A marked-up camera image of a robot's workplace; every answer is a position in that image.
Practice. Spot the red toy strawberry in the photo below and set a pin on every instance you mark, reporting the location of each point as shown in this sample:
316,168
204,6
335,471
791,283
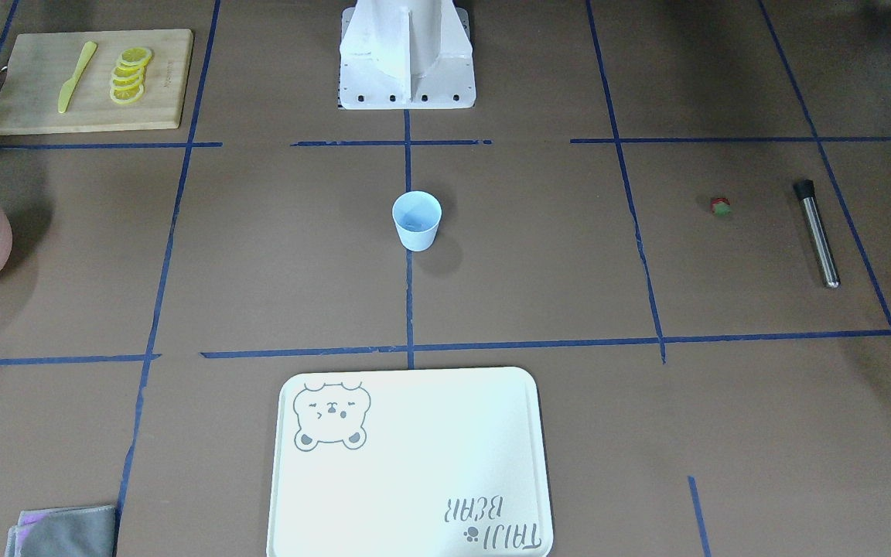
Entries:
720,206

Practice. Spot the yellow plastic knife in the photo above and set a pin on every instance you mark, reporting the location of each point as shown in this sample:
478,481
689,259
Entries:
70,85

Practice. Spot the light blue plastic cup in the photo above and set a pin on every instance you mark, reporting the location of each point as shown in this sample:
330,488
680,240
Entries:
416,216

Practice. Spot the lemon slice front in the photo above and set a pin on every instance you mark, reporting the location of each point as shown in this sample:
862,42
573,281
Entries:
127,95

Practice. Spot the grey folded cloth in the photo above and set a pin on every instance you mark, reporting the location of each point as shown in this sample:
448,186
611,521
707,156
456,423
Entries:
88,530

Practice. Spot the bamboo cutting board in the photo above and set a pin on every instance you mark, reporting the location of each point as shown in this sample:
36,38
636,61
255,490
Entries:
40,63

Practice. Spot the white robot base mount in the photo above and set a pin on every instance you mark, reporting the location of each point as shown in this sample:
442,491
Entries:
406,55

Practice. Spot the steel muddler black tip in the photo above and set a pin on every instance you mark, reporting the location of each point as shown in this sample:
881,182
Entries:
804,191

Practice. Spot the white bear serving tray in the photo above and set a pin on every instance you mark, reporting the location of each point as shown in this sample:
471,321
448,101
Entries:
436,462

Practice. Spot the lemon slice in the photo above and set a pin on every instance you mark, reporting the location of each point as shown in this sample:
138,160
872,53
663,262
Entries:
126,75
127,83
136,53
126,67
127,95

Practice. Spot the lemon slice back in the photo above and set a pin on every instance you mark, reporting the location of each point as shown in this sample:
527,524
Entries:
136,53

